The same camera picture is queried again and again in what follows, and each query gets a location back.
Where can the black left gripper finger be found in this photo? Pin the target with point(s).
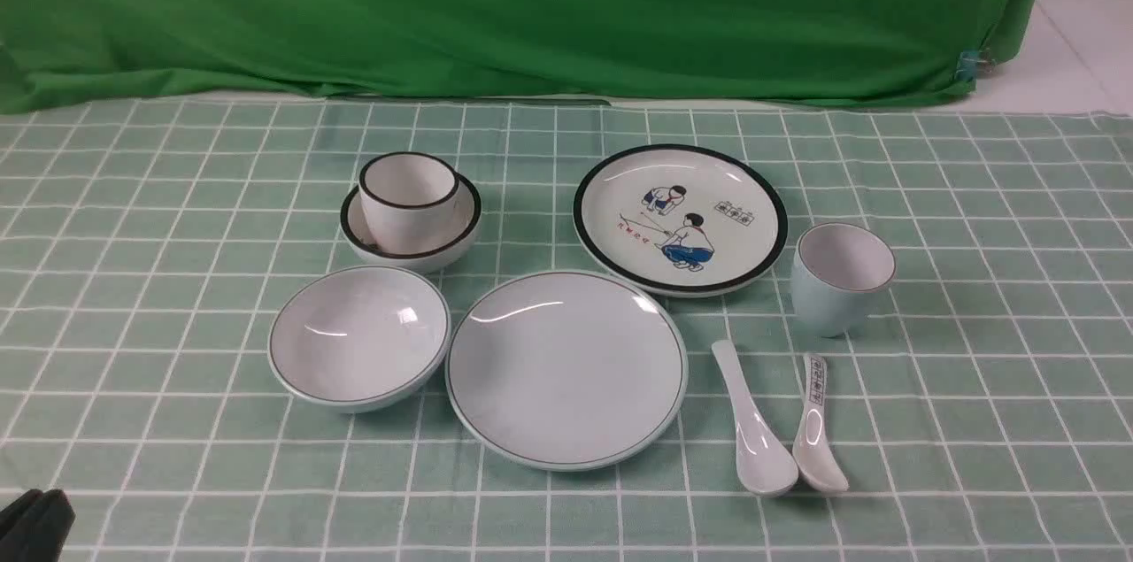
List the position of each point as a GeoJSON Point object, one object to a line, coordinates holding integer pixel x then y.
{"type": "Point", "coordinates": [35, 527]}

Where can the pale blue bowl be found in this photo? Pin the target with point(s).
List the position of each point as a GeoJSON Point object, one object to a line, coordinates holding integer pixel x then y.
{"type": "Point", "coordinates": [360, 339]}

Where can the plain white ceramic spoon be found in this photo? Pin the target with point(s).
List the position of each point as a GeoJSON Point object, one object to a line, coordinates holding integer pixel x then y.
{"type": "Point", "coordinates": [763, 465]}

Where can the pale blue cup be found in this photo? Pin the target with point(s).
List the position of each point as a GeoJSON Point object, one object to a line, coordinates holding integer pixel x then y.
{"type": "Point", "coordinates": [838, 276]}

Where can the white cup black rim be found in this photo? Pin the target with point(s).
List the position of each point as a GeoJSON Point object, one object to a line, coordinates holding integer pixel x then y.
{"type": "Point", "coordinates": [408, 200]}

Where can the green backdrop cloth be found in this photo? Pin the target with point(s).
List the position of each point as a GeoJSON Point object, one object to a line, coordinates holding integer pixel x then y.
{"type": "Point", "coordinates": [826, 53]}

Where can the white bowl black rim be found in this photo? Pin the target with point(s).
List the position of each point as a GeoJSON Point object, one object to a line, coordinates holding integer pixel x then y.
{"type": "Point", "coordinates": [453, 243]}

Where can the pale blue flat plate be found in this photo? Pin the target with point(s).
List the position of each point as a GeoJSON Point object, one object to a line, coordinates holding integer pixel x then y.
{"type": "Point", "coordinates": [567, 371]}

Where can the cartoon plate black rim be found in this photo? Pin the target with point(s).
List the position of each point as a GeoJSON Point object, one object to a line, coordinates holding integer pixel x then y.
{"type": "Point", "coordinates": [680, 220]}

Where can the blue binder clip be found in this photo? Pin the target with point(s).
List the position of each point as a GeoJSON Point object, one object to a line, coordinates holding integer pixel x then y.
{"type": "Point", "coordinates": [973, 65]}

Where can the white spoon printed handle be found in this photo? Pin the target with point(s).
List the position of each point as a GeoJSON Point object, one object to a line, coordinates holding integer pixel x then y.
{"type": "Point", "coordinates": [811, 449]}

